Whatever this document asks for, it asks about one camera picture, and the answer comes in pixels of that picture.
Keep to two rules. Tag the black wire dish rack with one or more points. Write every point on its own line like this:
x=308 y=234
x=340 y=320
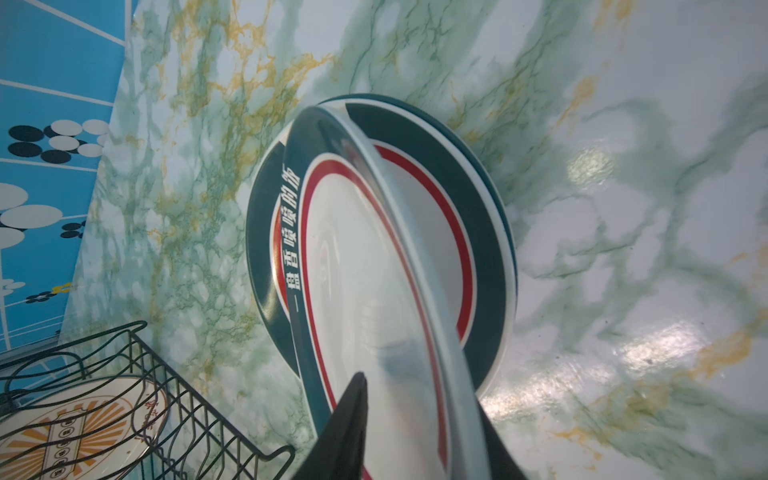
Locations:
x=197 y=442

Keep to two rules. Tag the white plate red rim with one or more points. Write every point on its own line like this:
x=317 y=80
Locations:
x=363 y=296

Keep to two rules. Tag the white plate orange sunburst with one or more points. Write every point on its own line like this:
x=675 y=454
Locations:
x=99 y=429

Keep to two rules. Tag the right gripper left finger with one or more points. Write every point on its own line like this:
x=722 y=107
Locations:
x=340 y=449

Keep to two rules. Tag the white plate red green band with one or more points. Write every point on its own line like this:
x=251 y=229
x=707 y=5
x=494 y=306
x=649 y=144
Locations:
x=459 y=213

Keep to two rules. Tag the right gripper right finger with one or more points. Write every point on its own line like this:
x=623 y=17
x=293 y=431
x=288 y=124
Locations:
x=501 y=464

